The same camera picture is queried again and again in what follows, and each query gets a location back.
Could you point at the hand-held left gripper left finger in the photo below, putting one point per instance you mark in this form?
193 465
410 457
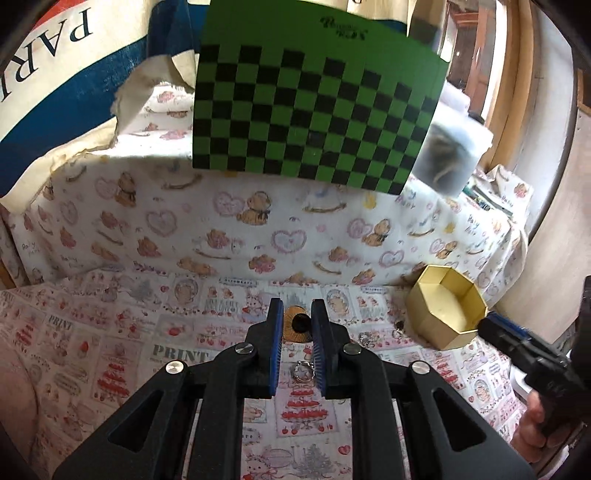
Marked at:
272 350

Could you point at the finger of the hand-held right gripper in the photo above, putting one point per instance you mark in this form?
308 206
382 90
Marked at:
508 339

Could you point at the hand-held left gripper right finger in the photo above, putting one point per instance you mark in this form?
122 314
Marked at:
319 350

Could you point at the round orange black brooch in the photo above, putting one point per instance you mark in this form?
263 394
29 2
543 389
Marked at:
291 331

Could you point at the silver jewelry piece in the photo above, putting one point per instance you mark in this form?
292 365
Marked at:
367 340

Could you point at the yellow octagonal box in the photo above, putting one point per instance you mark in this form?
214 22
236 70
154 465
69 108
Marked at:
429 318

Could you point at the small dark jewelry piece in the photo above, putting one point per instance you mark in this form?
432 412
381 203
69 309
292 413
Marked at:
399 329

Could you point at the person's right hand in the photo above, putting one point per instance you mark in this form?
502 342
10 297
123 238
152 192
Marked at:
533 434

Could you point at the wooden panel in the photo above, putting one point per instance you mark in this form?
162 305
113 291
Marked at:
554 258

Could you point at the grey flat case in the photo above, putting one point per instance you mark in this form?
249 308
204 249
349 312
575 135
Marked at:
501 203

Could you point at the green pen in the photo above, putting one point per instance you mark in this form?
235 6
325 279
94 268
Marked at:
475 196

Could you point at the bear printed cloth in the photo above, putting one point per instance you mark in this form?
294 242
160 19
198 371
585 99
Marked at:
184 221

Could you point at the red printed patchwork cloth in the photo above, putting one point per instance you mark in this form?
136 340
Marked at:
115 332

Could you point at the translucent plastic container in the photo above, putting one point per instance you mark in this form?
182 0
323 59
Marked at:
452 152

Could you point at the green black checkered board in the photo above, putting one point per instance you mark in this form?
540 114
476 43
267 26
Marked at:
314 115

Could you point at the striped curtain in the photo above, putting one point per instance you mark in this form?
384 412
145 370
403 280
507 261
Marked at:
69 92

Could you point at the wooden window frame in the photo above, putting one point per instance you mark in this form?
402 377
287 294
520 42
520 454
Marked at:
517 92

